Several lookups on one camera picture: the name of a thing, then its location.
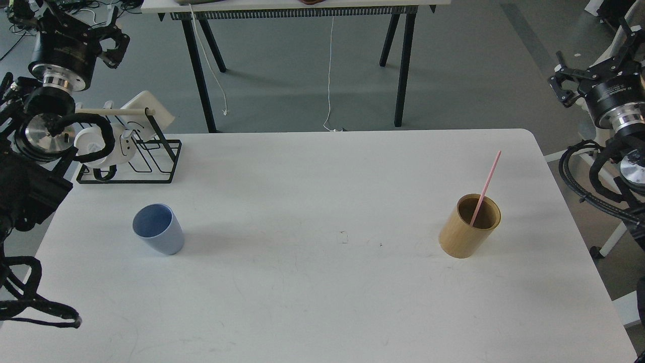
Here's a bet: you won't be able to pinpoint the blue plastic cup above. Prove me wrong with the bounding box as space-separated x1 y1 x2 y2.
132 204 185 256

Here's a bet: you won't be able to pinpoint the white background table black legs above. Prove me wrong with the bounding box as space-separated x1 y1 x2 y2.
141 0 452 134

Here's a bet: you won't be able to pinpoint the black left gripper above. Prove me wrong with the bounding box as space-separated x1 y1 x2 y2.
7 1 131 92

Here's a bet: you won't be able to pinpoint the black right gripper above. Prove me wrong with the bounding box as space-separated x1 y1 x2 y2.
548 17 644 129

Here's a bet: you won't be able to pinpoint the white office chair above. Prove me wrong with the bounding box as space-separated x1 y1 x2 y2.
544 25 645 259

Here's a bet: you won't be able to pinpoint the white hanging cable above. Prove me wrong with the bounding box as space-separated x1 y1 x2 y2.
323 15 344 133
189 4 229 116

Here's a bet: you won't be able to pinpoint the white ceramic mug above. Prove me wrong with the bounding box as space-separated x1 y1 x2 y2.
74 126 137 169

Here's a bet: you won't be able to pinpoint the tan bamboo cylinder holder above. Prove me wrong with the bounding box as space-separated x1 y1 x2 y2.
438 194 501 258

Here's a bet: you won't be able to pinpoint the pink chopstick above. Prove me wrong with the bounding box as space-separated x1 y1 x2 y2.
469 151 502 227

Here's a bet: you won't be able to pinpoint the black wire dish rack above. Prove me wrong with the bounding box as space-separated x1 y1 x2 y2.
75 106 181 184

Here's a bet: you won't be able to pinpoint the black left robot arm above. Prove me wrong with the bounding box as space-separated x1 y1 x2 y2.
1 1 130 242

